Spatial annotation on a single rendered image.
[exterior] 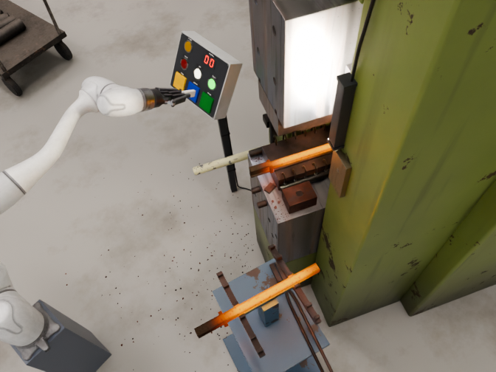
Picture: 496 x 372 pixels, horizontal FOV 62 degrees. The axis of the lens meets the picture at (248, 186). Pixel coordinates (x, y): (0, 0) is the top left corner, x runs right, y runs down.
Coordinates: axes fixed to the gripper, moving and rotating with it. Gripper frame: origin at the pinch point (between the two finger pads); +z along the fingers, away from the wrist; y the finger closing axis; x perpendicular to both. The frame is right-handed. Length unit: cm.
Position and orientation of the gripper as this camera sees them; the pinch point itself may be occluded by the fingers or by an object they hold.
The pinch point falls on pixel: (188, 94)
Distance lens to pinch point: 184.7
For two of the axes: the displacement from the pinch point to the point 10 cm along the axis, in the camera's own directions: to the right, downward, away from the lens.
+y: 6.9, 5.8, -4.3
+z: 6.6, -2.6, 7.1
